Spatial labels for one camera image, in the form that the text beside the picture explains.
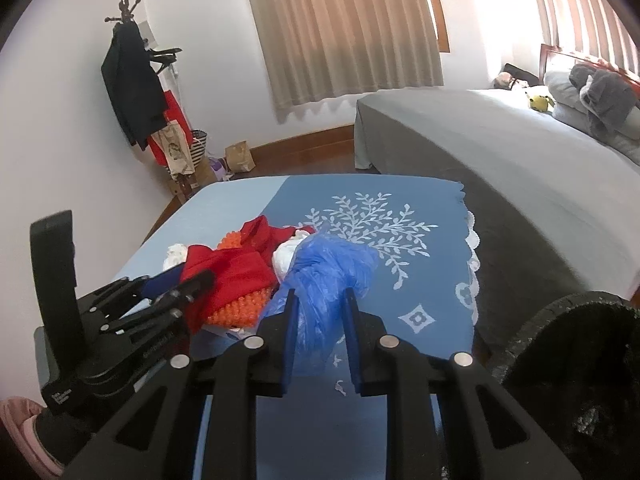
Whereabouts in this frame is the dark stuffed toy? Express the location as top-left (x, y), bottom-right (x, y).
top-left (492, 62), bottom-right (543, 92)

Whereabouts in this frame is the black coat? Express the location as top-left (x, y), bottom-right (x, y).
top-left (101, 22), bottom-right (168, 152)

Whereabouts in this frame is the wide beige curtain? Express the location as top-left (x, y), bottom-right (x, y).
top-left (239, 0), bottom-right (445, 122)

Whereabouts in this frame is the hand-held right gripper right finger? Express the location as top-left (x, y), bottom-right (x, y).
top-left (342, 287), bottom-right (583, 480)

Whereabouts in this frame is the red wooden headboard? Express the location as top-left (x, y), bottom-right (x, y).
top-left (539, 43), bottom-right (640, 86)

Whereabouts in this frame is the blue plastic bag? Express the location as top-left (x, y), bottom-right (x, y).
top-left (260, 235), bottom-right (381, 376)

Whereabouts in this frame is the wooden window frame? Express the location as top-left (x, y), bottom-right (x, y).
top-left (417, 0), bottom-right (451, 53)

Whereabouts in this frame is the red cloth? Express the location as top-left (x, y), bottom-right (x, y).
top-left (180, 245), bottom-right (278, 333)

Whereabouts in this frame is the dark wooden coat rack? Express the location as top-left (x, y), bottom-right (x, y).
top-left (104, 0), bottom-right (146, 28)

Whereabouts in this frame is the black trash bin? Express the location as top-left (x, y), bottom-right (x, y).
top-left (492, 291), bottom-right (640, 480)

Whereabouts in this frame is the cardboard box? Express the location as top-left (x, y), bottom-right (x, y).
top-left (170, 157), bottom-right (216, 201)

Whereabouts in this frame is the pink slipper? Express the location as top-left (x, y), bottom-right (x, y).
top-left (0, 396), bottom-right (66, 480)

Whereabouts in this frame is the white crumpled cloth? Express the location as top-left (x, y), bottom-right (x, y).
top-left (272, 232), bottom-right (311, 281)

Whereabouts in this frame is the dark grey blanket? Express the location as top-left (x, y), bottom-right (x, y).
top-left (569, 62), bottom-right (640, 138)

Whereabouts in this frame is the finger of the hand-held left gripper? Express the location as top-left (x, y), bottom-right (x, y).
top-left (77, 270), bottom-right (183, 321)
top-left (102, 270), bottom-right (217, 341)

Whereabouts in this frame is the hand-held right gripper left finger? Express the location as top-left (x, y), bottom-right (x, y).
top-left (62, 287), bottom-right (301, 480)

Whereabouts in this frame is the brown paper bag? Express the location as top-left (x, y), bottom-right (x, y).
top-left (225, 140), bottom-right (257, 173)

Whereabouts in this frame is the yellow plush toy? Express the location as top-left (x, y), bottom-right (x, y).
top-left (525, 91), bottom-right (556, 113)

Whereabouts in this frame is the striped beige curtain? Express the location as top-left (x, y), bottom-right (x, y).
top-left (522, 0), bottom-right (640, 76)

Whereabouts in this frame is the bed with grey sheet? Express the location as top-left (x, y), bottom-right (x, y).
top-left (354, 87), bottom-right (640, 306)

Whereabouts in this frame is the blue tree print tablecloth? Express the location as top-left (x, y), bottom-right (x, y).
top-left (107, 174), bottom-right (482, 480)

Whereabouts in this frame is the striped bag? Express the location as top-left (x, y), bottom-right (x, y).
top-left (189, 129), bottom-right (209, 161)

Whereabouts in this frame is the light grey folded duvet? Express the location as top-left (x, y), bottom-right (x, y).
top-left (542, 70), bottom-right (640, 166)

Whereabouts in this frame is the large orange spiky mat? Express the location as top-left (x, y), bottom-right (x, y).
top-left (205, 285), bottom-right (276, 328)

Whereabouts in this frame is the black clothes hanger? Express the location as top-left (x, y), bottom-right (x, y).
top-left (145, 46), bottom-right (183, 73)

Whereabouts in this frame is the beige printed tote bag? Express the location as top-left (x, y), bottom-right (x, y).
top-left (152, 121), bottom-right (197, 177)

